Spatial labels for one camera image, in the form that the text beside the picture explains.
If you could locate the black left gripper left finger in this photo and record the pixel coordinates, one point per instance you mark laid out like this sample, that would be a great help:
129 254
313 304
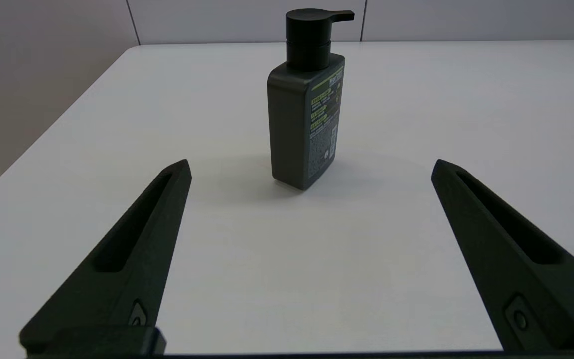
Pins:
127 259

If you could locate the dark grey pump dispenser bottle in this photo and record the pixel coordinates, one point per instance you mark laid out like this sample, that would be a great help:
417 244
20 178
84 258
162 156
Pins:
306 119

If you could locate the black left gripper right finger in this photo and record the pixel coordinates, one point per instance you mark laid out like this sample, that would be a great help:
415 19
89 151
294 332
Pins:
521 269

